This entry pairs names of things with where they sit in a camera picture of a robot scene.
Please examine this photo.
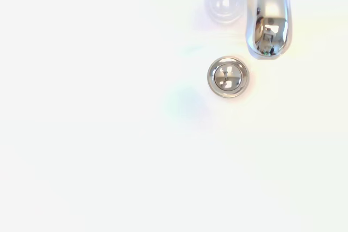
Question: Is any chrome faucet spout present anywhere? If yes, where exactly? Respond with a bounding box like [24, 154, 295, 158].
[238, 0, 294, 60]

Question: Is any chrome sink drain stopper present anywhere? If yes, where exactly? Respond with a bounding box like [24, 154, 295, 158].
[207, 56, 250, 98]

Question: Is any white ceramic sink basin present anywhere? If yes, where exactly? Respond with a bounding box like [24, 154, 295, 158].
[0, 0, 348, 232]

